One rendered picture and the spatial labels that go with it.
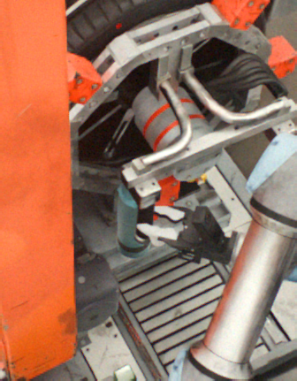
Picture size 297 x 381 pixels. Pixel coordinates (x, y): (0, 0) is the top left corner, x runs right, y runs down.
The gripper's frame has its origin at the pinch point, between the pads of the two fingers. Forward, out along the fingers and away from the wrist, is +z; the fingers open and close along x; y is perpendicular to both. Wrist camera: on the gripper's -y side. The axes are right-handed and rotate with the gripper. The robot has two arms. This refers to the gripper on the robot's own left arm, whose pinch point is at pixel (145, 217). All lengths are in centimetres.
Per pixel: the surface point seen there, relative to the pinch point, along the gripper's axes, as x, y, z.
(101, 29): 22.9, -30.1, 17.8
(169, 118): 21.3, -8.4, 1.1
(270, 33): 141, 83, -12
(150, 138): 18.6, -3.2, 4.4
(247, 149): 86, 83, -16
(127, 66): 18.1, -26.4, 10.5
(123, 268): 22, 69, 10
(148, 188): -0.2, -12.0, 0.0
